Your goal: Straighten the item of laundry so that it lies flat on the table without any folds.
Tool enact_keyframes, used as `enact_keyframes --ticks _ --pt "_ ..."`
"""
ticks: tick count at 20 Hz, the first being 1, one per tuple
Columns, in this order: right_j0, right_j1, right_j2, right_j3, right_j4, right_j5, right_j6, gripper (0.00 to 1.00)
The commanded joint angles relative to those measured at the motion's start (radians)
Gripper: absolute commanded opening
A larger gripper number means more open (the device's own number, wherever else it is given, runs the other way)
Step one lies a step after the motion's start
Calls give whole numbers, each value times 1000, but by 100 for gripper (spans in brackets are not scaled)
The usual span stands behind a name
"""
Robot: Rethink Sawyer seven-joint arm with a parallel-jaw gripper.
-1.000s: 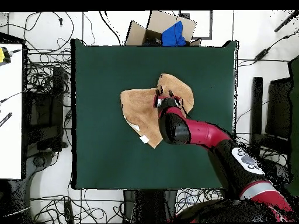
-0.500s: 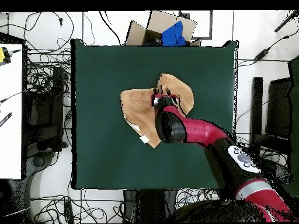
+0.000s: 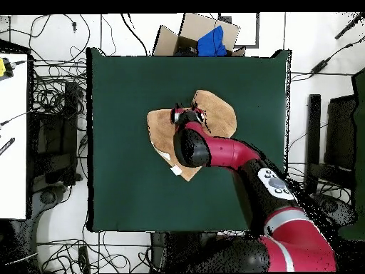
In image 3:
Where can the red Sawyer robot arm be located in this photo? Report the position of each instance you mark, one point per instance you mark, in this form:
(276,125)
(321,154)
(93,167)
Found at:
(228,151)

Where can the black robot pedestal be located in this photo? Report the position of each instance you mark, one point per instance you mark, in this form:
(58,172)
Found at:
(176,251)

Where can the tan terry towel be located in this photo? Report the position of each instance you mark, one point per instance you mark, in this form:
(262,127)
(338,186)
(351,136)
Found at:
(219,114)

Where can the black tripod leg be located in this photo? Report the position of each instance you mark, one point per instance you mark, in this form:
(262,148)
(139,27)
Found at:
(349,27)

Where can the dark green fabric piece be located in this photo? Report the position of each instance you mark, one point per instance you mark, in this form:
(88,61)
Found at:
(360,142)

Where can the dark square floor frame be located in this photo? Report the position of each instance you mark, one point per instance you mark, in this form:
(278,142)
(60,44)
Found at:
(257,34)

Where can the white desk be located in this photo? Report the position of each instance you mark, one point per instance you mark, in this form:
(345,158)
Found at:
(12,142)

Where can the black flat strip tool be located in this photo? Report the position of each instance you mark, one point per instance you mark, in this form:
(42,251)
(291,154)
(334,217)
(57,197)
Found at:
(7,145)

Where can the open cardboard box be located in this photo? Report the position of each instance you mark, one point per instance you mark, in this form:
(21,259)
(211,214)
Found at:
(196,25)

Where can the black power strip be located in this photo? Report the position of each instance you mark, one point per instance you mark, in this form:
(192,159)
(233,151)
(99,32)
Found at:
(83,259)

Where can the dark green table cloth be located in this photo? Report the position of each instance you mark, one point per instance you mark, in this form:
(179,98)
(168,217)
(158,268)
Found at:
(128,185)

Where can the black upright bar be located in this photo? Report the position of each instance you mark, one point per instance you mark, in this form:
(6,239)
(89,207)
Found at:
(313,137)

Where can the yellow and black device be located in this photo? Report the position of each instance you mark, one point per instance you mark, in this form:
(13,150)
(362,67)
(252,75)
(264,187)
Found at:
(3,68)

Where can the blue garment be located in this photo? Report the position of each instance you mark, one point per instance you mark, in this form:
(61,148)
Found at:
(212,44)

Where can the black power adapter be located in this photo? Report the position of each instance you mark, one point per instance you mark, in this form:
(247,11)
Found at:
(319,66)

